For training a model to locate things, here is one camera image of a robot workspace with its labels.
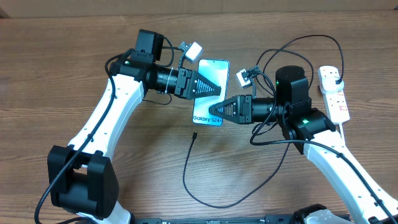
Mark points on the white power strip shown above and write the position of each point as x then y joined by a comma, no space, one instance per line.
335,103

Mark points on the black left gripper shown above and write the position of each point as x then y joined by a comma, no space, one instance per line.
191,76

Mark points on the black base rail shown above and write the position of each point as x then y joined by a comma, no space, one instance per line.
268,219

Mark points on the blue Galaxy smartphone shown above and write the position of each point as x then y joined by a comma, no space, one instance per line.
216,71

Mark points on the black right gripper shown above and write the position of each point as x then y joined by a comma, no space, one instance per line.
242,110

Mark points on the white charger plug adapter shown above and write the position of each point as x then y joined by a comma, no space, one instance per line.
331,85

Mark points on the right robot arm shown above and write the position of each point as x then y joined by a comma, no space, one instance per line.
315,136

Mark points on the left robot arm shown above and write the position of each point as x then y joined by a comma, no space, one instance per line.
82,179

